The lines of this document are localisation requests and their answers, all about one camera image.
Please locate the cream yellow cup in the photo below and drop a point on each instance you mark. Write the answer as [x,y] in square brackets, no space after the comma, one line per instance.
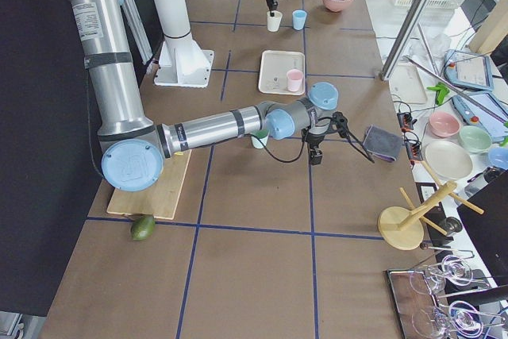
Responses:
[274,19]

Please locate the light blue cup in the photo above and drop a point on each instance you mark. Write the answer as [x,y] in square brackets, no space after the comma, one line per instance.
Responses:
[299,19]

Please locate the green cup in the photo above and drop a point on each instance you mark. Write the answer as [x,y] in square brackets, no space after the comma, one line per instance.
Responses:
[259,139]

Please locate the pink cup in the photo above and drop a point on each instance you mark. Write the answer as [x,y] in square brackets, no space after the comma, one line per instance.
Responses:
[294,79]

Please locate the cream rabbit tray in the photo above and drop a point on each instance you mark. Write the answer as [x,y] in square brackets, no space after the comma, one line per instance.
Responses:
[274,67]

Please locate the spare cream tray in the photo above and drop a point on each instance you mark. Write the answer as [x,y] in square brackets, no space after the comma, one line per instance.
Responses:
[405,83]

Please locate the grey folded cloth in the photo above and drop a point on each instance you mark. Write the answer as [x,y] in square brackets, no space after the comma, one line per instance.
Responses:
[382,144]

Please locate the wooden cup tree stand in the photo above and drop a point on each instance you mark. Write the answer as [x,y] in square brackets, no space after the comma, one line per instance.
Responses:
[402,228]

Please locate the small pink bowl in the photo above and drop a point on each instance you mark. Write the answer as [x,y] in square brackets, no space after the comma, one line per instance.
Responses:
[443,124]

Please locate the cream plate bowl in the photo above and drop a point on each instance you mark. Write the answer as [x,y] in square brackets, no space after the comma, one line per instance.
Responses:
[448,160]

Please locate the green clamp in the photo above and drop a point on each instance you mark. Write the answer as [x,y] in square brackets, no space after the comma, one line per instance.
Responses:
[441,92]

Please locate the wooden cutting board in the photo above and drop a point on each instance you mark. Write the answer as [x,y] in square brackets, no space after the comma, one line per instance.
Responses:
[159,200]

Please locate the small green bowl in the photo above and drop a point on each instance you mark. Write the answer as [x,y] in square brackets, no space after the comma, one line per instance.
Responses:
[474,139]

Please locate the blue teach pendant lower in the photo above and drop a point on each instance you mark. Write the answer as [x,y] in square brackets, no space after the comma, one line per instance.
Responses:
[472,115]

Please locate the blue teach pendant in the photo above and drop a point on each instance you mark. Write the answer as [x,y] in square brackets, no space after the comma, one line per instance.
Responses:
[472,115]
[468,70]

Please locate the blue teach pendant upper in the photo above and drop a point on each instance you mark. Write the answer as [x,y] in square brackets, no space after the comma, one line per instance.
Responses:
[468,70]

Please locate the wine glass upper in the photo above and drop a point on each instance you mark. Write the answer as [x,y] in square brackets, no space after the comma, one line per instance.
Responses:
[432,279]

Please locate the wine glass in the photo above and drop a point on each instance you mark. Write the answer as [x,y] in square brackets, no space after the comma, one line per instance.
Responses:
[432,279]
[459,318]

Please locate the small blue bowl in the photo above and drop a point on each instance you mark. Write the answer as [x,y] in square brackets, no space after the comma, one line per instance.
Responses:
[498,157]

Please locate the green avocado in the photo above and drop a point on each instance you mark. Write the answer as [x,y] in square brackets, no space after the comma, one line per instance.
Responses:
[142,228]

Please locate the wine glass lower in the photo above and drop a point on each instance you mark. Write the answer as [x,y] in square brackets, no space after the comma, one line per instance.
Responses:
[459,318]

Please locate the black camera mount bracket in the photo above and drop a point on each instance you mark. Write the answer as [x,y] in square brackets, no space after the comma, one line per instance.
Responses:
[342,129]

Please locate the white pedestal column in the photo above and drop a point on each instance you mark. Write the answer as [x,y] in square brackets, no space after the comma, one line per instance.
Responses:
[182,62]

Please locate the aluminium frame post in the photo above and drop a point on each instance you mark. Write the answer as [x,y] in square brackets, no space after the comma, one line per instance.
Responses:
[404,34]

